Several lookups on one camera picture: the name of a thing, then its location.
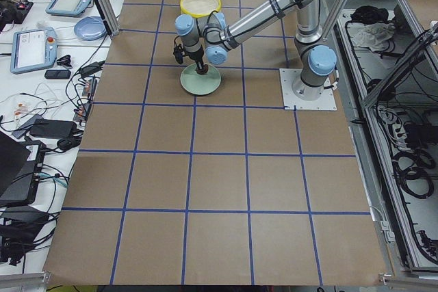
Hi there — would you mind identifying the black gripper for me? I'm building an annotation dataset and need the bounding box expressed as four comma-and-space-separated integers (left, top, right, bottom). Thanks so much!
186, 48, 205, 69

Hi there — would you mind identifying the dark red bun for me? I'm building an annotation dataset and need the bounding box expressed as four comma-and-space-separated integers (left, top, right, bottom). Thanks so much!
196, 66, 209, 75

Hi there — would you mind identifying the yellow rimmed steamer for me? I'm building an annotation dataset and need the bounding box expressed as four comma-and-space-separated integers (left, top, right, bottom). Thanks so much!
179, 0, 222, 18

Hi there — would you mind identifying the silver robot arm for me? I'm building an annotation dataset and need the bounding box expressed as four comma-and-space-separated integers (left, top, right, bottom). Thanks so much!
174, 0, 319, 96

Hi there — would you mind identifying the mint green plate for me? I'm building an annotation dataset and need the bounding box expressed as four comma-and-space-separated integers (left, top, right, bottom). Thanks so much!
180, 64, 222, 96

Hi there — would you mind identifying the blue plate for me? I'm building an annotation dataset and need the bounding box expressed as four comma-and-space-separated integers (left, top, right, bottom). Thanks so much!
73, 16, 106, 41

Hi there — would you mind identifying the far teach pendant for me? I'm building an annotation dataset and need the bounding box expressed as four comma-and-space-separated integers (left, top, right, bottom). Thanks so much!
45, 0, 91, 17

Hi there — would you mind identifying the teach pendant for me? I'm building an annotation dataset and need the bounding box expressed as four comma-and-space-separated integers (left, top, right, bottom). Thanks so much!
45, 0, 91, 17
10, 27, 57, 75

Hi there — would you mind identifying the near teach pendant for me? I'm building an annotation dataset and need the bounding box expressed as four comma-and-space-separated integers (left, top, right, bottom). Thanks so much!
10, 27, 57, 75

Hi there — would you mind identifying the black power adapter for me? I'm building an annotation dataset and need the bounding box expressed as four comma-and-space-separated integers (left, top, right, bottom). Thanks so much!
29, 119, 77, 139

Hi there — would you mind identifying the crumpled white cloth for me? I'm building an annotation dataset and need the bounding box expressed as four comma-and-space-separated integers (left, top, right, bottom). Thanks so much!
352, 23, 396, 52

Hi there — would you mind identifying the black laptop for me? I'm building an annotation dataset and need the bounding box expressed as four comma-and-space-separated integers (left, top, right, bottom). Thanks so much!
1, 133, 45, 207

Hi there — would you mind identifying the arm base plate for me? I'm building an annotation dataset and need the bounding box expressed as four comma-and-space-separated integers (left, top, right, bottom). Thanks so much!
279, 68, 337, 111

